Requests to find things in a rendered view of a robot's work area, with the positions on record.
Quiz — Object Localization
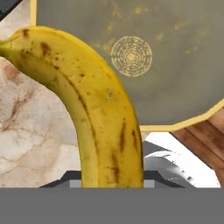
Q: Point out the yellow banana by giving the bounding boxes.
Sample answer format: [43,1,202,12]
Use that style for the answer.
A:
[0,25,144,189]

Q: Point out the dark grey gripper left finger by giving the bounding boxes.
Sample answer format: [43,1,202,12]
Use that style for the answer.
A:
[39,171,83,189]

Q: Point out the grey bowl with yellow rim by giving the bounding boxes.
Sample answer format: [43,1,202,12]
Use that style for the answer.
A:
[29,0,224,133]

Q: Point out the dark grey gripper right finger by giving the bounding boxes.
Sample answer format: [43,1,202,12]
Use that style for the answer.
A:
[142,170,186,189]

